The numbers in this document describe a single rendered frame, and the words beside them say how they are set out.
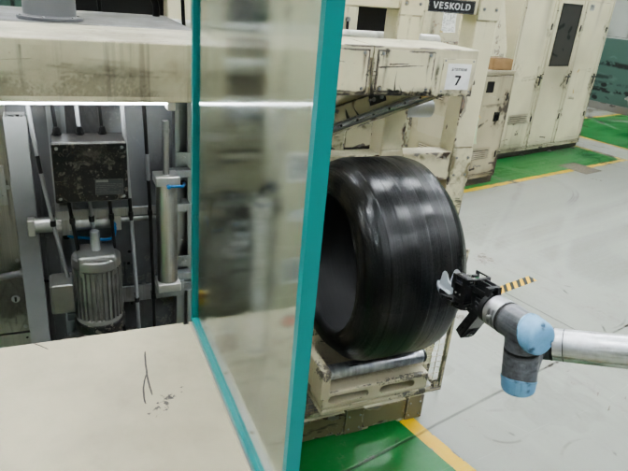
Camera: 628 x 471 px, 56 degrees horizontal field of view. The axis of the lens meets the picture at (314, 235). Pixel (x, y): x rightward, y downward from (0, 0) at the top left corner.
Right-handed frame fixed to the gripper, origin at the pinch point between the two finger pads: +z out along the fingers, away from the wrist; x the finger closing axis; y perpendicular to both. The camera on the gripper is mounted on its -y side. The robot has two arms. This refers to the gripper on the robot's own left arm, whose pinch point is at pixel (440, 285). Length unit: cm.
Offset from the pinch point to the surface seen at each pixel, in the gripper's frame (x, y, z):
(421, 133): -272, -24, 420
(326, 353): 11, -40, 42
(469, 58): -33, 56, 43
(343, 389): 17.1, -37.2, 16.4
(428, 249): 2.9, 9.0, 3.3
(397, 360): -1.5, -31.9, 18.0
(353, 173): 15.3, 24.8, 23.6
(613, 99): -962, -9, 765
